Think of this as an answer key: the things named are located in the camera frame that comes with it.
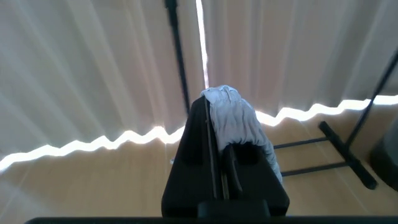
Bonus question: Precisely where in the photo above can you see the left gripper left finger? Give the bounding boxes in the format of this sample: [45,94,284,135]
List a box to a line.
[160,95,220,218]

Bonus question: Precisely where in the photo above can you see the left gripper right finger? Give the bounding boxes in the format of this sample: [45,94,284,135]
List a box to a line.
[220,142,290,218]

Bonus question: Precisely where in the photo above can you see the pale grey shorts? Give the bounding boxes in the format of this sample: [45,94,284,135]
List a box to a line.
[200,84,284,184]

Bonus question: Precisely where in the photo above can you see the black clothes rack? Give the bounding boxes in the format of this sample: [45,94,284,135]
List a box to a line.
[164,0,398,190]

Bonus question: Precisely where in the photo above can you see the beige curtain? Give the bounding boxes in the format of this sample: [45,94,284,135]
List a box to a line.
[0,0,398,174]

